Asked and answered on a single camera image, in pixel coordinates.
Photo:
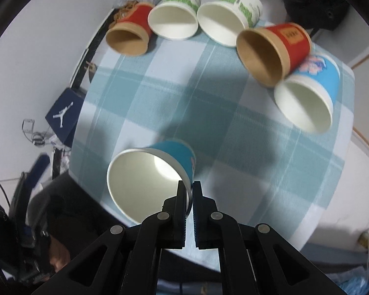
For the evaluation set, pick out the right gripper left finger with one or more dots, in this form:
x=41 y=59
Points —
x=163 y=230

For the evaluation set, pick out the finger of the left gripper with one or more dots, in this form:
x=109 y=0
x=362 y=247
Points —
x=37 y=170

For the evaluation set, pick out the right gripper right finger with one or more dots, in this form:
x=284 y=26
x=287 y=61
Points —
x=217 y=230

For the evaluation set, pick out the blue white paper cup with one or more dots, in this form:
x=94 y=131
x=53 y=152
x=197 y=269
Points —
x=139 y=180

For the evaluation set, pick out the blue white cup right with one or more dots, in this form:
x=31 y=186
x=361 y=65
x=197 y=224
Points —
x=307 y=96

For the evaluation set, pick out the red brown cup left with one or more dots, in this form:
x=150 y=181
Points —
x=130 y=35

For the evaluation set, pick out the red brown cup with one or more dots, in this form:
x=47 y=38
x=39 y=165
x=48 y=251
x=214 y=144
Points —
x=130 y=35
x=272 y=53

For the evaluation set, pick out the red brown cup right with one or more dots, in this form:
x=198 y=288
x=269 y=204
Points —
x=272 y=53

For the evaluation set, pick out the green white cup right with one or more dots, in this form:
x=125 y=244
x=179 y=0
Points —
x=223 y=20

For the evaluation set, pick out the green white cup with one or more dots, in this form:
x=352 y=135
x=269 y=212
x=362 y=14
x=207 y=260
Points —
x=223 y=20
x=175 y=19

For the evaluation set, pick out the green white cup left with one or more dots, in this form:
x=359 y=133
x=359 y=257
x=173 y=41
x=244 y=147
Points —
x=175 y=19

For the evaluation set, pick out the person's left hand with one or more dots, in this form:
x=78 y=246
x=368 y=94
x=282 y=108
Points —
x=59 y=256

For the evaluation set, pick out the navy jordan shoe box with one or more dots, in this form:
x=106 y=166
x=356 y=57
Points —
x=64 y=114

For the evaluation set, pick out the teal plaid tablecloth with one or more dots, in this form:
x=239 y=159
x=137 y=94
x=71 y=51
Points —
x=255 y=164

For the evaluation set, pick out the brown shoes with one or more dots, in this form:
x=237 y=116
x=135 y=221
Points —
x=123 y=11

